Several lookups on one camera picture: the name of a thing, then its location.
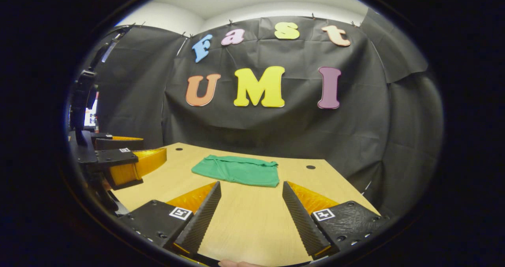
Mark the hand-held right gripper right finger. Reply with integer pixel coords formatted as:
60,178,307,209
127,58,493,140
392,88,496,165
282,181,389,260

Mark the green T-shirt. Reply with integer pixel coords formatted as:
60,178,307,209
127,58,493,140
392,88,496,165
191,155,281,188

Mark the computer monitor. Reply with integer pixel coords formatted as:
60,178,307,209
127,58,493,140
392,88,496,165
84,98,98,127

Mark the black backdrop cloth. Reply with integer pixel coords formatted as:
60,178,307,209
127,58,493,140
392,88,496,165
95,7,444,220

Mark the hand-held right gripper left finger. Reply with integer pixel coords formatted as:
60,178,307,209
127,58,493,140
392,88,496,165
118,181,222,260

